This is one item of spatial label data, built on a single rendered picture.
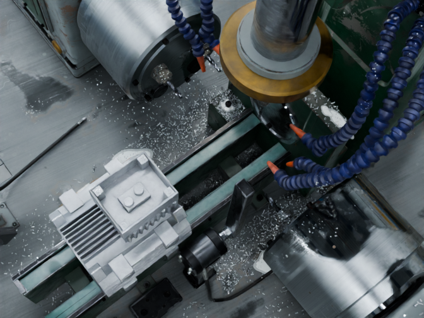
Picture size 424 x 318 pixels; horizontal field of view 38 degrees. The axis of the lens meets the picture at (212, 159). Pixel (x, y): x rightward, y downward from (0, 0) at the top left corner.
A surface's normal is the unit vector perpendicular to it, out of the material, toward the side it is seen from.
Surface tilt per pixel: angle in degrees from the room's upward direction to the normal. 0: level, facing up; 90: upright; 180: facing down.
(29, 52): 0
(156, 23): 10
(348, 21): 90
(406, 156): 0
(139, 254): 0
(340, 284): 40
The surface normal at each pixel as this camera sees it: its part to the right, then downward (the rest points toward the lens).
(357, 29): -0.78, 0.57
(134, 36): -0.37, -0.01
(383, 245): 0.18, -0.46
